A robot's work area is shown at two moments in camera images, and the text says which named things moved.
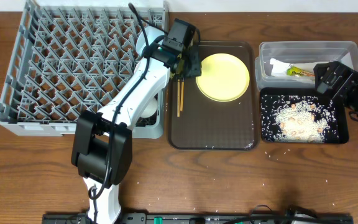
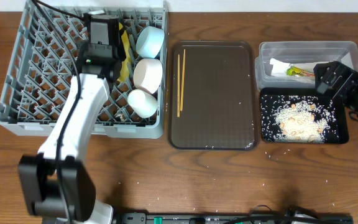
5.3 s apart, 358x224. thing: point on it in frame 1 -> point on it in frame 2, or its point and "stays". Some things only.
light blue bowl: x=151 y=33 stays
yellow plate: x=224 y=77 -> x=124 y=76
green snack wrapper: x=294 y=71 stays
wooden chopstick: x=178 y=98 stays
